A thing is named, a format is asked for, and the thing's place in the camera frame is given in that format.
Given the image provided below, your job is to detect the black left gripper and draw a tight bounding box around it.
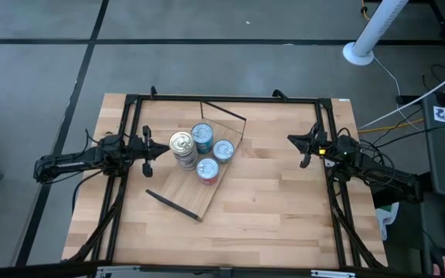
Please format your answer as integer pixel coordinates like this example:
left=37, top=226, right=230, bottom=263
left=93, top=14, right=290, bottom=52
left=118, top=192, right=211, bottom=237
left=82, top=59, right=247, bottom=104
left=127, top=124, right=171, bottom=178

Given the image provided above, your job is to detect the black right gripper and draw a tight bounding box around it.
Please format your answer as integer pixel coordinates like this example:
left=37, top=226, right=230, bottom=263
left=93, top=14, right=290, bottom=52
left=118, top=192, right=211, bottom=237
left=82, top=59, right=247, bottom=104
left=287, top=122, right=328, bottom=170

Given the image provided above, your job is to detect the green label fish can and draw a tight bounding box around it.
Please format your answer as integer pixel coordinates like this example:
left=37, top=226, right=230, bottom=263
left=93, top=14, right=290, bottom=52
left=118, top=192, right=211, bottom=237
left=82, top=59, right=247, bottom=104
left=212, top=138, right=236, bottom=164

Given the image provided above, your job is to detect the white tower fan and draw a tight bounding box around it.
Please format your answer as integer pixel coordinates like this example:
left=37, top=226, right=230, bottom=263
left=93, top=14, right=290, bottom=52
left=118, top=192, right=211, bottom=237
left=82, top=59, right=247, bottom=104
left=341, top=0, right=409, bottom=66

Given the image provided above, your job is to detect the black power strip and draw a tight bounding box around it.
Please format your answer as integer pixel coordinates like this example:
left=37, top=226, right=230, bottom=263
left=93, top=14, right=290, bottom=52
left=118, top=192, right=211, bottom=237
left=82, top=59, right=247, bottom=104
left=395, top=94, right=420, bottom=106

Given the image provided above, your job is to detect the black computer mouse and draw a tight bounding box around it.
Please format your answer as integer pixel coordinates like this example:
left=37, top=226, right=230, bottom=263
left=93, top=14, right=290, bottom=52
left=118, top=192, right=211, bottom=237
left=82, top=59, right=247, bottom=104
left=429, top=246, right=445, bottom=271

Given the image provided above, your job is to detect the thin yellow cable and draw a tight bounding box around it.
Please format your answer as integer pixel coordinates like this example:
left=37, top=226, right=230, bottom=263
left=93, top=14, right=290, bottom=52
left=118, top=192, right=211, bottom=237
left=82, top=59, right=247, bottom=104
left=357, top=118, right=425, bottom=134

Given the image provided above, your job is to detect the thick white cable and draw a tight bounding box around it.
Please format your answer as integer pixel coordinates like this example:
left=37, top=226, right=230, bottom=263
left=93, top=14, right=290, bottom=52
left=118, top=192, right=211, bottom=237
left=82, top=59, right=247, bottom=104
left=359, top=61, right=445, bottom=131

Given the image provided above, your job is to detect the yellow hanging cable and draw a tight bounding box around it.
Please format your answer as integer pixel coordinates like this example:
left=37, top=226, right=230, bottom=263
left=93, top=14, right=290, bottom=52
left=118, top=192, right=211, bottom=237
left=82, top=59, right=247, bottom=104
left=359, top=0, right=372, bottom=21

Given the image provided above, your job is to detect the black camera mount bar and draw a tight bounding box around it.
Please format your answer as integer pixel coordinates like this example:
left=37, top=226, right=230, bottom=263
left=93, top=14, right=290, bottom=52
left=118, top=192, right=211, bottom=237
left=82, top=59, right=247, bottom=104
left=0, top=260, right=445, bottom=278

